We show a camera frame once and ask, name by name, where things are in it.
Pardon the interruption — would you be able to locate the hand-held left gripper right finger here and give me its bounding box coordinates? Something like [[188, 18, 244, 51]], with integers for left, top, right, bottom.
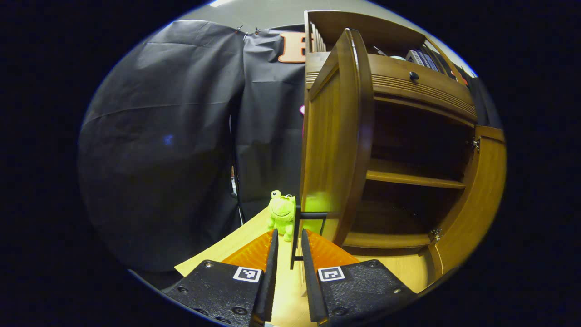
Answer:
[[301, 228, 418, 327]]

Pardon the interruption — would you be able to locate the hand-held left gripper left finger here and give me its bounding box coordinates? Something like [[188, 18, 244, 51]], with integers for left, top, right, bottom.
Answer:
[[163, 228, 279, 327]]

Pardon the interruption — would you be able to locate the wooden shoe cabinet door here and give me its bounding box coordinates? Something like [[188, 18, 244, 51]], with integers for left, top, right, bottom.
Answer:
[[427, 125, 507, 293], [290, 28, 375, 268]]

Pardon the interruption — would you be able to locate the wooden double-door shoe cabinet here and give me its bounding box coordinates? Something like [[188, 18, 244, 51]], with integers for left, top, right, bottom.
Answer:
[[303, 10, 479, 257]]

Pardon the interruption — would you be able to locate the green plush toy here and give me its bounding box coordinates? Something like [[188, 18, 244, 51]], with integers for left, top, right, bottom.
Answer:
[[267, 190, 297, 243]]

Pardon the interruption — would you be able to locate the wooden drawer with black knob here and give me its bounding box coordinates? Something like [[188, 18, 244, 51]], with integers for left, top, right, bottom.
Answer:
[[305, 51, 478, 122]]

